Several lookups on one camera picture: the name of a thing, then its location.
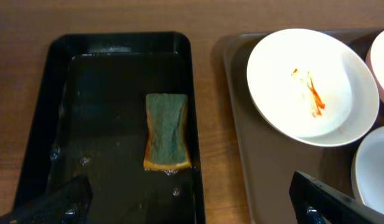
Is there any pink-rimmed plate with sauce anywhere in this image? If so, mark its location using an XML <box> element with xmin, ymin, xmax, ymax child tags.
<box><xmin>365</xmin><ymin>30</ymin><xmax>384</xmax><ymax>103</ymax></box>

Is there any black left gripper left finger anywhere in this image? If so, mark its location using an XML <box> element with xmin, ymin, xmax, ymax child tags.
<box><xmin>0</xmin><ymin>175</ymin><xmax>93</xmax><ymax>224</ymax></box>

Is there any black water tray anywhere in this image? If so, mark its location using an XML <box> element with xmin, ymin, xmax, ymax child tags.
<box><xmin>14</xmin><ymin>32</ymin><xmax>205</xmax><ymax>223</ymax></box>

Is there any brown serving tray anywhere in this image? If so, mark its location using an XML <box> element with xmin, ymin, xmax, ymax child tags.
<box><xmin>223</xmin><ymin>29</ymin><xmax>384</xmax><ymax>223</ymax></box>

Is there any pale blue plate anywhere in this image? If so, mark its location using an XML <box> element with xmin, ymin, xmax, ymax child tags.
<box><xmin>351</xmin><ymin>126</ymin><xmax>384</xmax><ymax>215</ymax></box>

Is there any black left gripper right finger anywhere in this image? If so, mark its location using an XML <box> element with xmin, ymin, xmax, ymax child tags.
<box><xmin>289</xmin><ymin>171</ymin><xmax>384</xmax><ymax>223</ymax></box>

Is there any green and yellow sponge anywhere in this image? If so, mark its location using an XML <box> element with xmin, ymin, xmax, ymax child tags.
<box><xmin>143</xmin><ymin>93</ymin><xmax>192</xmax><ymax>171</ymax></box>

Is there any white plate with sauce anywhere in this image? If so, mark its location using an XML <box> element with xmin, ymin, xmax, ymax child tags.
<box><xmin>246</xmin><ymin>29</ymin><xmax>380</xmax><ymax>147</ymax></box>

